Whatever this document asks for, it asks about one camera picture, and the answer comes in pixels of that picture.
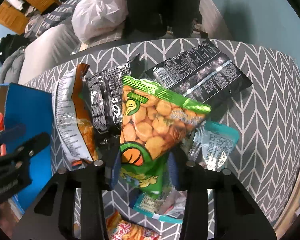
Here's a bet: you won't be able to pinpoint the large orange chips bag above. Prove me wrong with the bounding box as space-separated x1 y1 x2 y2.
52 63 98 166

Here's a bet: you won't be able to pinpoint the teal seaweed snack packet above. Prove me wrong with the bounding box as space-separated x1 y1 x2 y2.
129 121 239 224

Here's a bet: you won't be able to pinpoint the green peanut snack bag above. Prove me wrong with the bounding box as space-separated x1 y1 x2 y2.
120 76 211 198

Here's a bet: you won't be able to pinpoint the person's left hand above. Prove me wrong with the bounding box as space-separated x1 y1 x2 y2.
0 202 19 239

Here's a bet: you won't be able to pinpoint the blue cardboard box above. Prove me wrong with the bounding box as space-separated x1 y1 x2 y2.
0 83 53 214

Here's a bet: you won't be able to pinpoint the small orange fries snack packet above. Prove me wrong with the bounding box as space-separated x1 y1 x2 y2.
106 210 161 240

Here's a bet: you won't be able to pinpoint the grey quilt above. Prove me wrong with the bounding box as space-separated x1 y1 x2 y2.
0 46 26 85

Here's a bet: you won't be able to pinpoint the black clothes pile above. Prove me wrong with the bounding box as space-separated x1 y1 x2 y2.
0 34 31 64

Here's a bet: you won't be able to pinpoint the bed with grey sheet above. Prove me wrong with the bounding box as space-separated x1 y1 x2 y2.
18 17 123 86

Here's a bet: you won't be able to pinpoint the checkered bench cushion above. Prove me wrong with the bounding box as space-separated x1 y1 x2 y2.
24 0 81 41

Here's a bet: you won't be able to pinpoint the large black snack packet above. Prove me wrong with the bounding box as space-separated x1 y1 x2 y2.
146 41 252 108

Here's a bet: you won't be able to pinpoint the wooden shelf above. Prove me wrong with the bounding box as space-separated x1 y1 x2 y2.
0 0 61 35

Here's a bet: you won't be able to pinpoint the white plastic bag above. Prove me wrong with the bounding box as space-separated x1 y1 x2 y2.
71 0 128 42

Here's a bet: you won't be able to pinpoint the dark grey hanging clothes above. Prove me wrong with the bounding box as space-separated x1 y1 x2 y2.
125 0 203 38

